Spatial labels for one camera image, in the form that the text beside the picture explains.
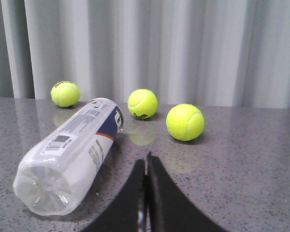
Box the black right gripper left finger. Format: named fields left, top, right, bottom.
left=83, top=159, right=145, bottom=232

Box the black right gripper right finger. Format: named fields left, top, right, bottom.
left=147, top=153, right=225, bottom=232

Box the white Wilson tennis ball can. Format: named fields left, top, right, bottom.
left=13, top=98, right=123, bottom=216

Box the yellow tennis ball far right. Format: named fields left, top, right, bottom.
left=166, top=103, right=205, bottom=142

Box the yellow Wilson tennis ball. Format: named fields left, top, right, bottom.
left=128, top=89, right=159, bottom=119

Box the yellow tennis ball centre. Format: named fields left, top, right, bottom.
left=51, top=81, right=81, bottom=107

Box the grey pleated curtain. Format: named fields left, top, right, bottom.
left=0, top=0, right=290, bottom=108

